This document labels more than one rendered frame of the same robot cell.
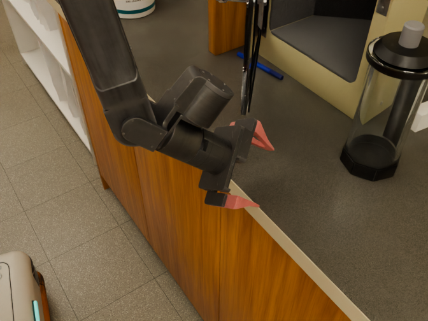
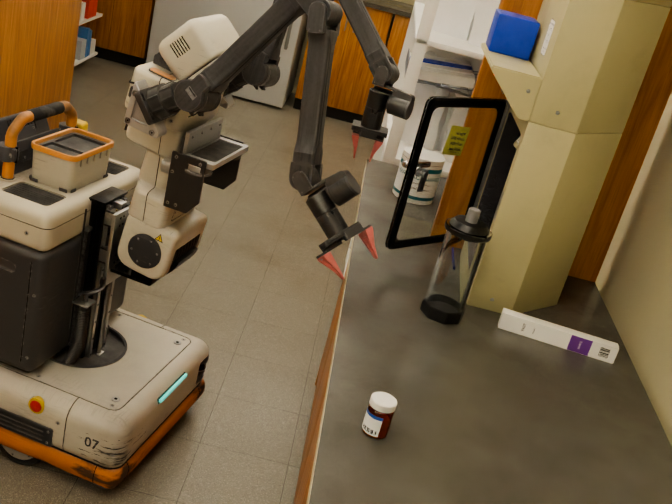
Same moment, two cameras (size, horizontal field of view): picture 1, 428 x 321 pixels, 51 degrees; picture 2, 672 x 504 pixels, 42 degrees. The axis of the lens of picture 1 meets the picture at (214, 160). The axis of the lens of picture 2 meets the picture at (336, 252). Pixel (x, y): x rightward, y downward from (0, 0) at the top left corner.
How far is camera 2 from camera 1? 1.57 m
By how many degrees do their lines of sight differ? 35
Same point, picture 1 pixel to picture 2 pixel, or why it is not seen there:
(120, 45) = (314, 135)
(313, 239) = (354, 305)
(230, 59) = (435, 246)
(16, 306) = (172, 364)
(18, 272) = (193, 350)
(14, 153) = (267, 314)
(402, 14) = (510, 227)
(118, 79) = (304, 149)
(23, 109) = (307, 291)
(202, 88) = (341, 178)
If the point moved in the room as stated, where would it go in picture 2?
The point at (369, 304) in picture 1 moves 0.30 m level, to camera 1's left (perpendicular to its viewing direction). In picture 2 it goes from (346, 329) to (247, 268)
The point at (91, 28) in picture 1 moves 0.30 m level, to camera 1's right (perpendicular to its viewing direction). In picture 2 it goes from (306, 121) to (408, 169)
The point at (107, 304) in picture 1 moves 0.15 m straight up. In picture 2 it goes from (232, 450) to (241, 413)
